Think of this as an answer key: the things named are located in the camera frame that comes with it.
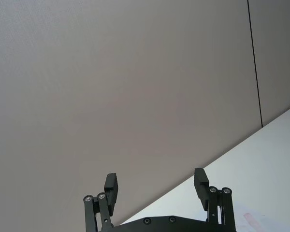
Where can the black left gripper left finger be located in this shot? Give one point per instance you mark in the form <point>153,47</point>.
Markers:
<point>110,193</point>

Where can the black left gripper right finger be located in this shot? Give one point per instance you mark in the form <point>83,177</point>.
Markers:
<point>201,191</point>

